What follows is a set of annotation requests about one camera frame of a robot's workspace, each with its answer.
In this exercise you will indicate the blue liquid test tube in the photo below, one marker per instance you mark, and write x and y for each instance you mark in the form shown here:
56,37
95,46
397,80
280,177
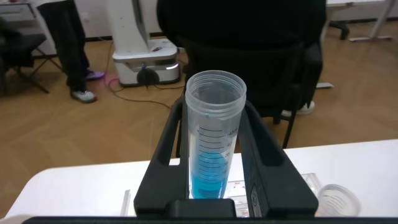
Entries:
211,124

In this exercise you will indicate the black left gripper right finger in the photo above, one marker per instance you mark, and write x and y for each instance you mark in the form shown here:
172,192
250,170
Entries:
270,180

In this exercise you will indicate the black display stand base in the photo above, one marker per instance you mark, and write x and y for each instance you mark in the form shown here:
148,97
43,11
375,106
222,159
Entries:
340,28

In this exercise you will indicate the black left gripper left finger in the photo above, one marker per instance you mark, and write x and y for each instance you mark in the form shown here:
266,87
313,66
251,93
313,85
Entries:
164,174

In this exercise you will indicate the standing person white shirt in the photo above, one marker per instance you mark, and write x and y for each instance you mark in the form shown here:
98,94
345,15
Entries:
70,46

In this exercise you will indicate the seated person black sweater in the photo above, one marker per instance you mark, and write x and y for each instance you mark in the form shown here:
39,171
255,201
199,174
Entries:
239,18

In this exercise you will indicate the red liquid test tube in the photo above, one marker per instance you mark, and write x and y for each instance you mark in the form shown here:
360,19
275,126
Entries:
337,200

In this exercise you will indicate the clear acrylic tube rack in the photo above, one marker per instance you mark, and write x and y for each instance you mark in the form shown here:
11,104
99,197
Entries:
236,189

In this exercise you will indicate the white drawer cabinet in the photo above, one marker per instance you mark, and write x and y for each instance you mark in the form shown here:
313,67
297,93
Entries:
15,12

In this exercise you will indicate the black folding chair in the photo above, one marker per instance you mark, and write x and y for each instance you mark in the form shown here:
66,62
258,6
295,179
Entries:
18,46

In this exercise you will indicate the white height-adjustable desk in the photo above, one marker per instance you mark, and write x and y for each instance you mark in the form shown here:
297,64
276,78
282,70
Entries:
381,21
325,85

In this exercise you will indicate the tall white robot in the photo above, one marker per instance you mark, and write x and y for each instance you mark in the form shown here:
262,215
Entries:
130,31

